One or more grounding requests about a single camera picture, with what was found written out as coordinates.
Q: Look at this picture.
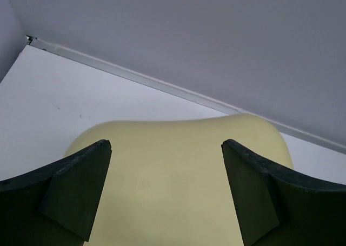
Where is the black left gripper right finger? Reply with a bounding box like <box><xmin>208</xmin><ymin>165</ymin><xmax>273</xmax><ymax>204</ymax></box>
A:
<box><xmin>222</xmin><ymin>139</ymin><xmax>345</xmax><ymax>245</ymax></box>

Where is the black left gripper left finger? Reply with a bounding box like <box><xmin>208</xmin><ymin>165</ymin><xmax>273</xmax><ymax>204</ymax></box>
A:
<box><xmin>1</xmin><ymin>139</ymin><xmax>112</xmax><ymax>245</ymax></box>

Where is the pale yellow hard-shell suitcase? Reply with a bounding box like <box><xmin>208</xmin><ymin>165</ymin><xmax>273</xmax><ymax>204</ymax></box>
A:
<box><xmin>66</xmin><ymin>114</ymin><xmax>294</xmax><ymax>245</ymax></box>

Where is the aluminium table edge rail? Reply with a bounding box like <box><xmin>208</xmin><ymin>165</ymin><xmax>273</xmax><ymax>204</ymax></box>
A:
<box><xmin>27</xmin><ymin>36</ymin><xmax>345</xmax><ymax>154</ymax></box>

